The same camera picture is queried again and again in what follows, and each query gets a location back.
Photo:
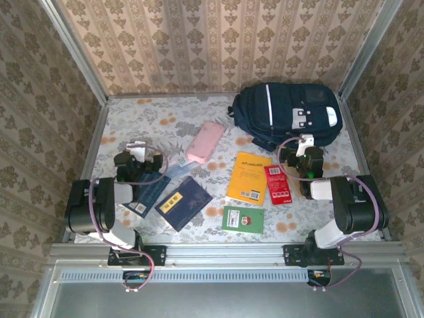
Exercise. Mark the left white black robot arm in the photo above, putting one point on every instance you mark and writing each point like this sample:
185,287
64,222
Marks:
89,212

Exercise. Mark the aluminium frame rail with mounts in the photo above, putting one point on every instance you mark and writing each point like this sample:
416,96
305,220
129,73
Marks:
225,253

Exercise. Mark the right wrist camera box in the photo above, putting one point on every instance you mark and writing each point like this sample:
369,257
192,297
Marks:
305,140

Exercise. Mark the red booklet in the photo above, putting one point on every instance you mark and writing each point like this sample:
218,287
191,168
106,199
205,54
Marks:
278,185

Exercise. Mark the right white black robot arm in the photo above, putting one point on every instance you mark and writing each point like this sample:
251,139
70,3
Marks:
357,212

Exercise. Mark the aluminium corner post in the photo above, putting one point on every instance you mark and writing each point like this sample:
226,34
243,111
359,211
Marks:
367,49
76,53

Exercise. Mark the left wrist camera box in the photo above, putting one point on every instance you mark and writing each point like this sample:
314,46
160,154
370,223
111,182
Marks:
137,149

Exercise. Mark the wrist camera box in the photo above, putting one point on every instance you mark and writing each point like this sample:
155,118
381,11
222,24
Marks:
137,149
305,140

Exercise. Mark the aluminium side rail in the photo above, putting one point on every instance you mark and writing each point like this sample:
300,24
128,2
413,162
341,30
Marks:
94,139
356,145

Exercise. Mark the navy blue backpack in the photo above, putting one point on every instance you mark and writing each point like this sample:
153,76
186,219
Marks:
285,109

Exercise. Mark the green book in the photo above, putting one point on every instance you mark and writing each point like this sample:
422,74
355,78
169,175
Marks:
243,220

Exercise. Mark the light blue card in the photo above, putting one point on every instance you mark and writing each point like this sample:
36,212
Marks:
177,171

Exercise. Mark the navy book with yellow label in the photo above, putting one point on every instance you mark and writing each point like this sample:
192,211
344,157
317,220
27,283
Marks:
183,203

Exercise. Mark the pink pencil case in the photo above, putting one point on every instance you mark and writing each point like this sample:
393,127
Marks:
205,142

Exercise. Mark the grey metal panel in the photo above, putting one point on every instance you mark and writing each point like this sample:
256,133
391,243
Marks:
215,301

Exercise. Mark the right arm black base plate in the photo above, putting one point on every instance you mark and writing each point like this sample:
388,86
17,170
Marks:
293,255

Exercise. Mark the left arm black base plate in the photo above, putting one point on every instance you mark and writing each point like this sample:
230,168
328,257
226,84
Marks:
155,255

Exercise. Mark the blue patterned book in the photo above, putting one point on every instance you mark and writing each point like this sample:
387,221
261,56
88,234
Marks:
152,192

